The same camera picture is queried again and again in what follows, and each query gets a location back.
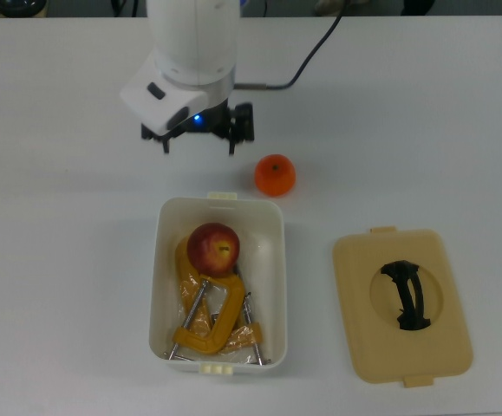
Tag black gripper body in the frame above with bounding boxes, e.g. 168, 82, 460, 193
140, 96, 236, 141

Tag red apple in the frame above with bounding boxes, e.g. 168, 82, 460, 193
186, 222, 241, 277

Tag orange fruit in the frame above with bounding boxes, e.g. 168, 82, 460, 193
253, 153, 297, 198

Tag white plastic container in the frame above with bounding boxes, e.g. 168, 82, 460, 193
147, 192, 288, 377

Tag beige container lid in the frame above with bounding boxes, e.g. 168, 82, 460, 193
331, 225, 474, 388

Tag orange C-clamp in plastic bag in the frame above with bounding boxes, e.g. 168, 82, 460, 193
175, 233, 273, 366

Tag bare orange C-clamp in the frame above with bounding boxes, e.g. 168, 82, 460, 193
164, 270, 248, 361

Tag dark round background object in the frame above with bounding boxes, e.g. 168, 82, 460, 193
0, 0, 49, 16

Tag black background object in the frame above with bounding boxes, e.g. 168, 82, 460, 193
399, 0, 445, 15

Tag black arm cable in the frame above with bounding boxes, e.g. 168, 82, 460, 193
234, 0, 349, 91

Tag black lid handle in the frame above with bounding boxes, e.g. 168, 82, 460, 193
379, 259, 434, 332

